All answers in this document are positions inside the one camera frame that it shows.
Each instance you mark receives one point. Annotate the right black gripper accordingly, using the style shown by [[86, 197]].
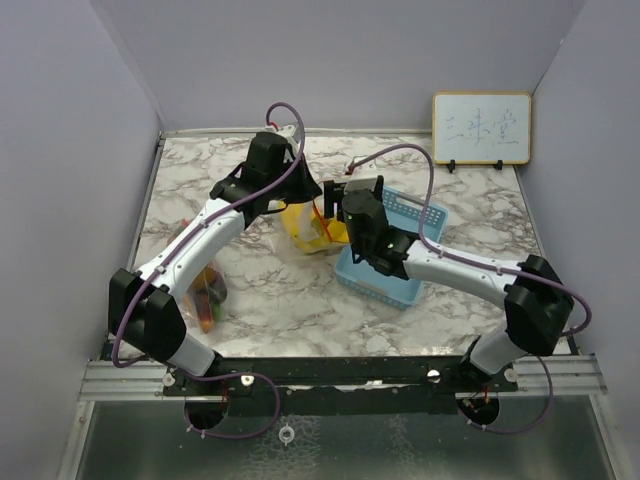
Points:
[[334, 193]]

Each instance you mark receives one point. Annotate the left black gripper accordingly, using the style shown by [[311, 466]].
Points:
[[308, 188]]

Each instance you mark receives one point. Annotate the blue perforated plastic basket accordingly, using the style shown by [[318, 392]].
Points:
[[405, 213]]

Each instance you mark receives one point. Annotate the yellow banana bunch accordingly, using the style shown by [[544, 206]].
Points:
[[315, 235]]

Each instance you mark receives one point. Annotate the clear zip bag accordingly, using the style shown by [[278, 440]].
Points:
[[310, 225], [203, 301]]

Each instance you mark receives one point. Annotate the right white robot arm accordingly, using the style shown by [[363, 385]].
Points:
[[535, 303]]

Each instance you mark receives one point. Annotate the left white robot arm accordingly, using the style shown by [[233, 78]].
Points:
[[143, 305]]

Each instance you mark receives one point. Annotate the small framed whiteboard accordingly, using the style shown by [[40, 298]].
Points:
[[481, 128]]

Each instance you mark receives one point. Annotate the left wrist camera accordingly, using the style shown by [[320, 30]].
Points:
[[291, 132]]

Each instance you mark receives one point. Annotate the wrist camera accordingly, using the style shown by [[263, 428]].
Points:
[[362, 178], [291, 132]]

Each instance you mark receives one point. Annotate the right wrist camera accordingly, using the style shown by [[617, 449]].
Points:
[[362, 178]]

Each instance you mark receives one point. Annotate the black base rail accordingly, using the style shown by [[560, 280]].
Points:
[[334, 386]]

